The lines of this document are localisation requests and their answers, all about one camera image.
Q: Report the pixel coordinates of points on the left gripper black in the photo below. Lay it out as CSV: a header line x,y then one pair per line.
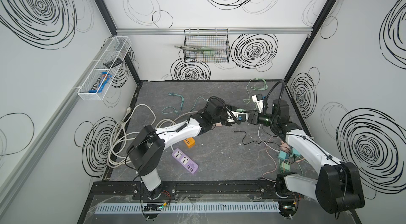
x,y
228,118

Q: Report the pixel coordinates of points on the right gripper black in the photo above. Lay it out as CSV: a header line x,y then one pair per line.
x,y
251,118

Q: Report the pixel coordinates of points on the green plug adapter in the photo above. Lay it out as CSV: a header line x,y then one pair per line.
x,y
240,110

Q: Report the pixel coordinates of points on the orange power strip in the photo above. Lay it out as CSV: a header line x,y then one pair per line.
x,y
190,142

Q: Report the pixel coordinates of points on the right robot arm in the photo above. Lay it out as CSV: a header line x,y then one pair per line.
x,y
338,186

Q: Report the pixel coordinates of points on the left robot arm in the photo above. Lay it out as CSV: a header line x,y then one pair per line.
x,y
146,149

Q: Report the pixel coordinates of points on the purple power strip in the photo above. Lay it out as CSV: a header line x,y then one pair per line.
x,y
185,161

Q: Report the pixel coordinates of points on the metal tongs in basket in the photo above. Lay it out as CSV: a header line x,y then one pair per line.
x,y
206,51

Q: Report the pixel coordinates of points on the black remote control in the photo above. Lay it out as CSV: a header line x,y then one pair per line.
x,y
113,63

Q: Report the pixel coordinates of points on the blue candy packet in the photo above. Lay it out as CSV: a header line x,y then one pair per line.
x,y
100,83

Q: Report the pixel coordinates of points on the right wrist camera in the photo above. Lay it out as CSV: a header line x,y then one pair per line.
x,y
258,100

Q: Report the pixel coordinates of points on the black wire wall basket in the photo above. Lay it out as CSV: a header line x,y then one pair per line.
x,y
214,38

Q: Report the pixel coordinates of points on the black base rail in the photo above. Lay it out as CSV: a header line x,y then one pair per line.
x,y
170,189

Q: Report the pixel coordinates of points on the grey slotted cable duct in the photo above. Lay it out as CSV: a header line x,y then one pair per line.
x,y
189,207

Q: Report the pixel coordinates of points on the white wire wall basket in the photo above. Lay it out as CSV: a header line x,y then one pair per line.
x,y
114,47

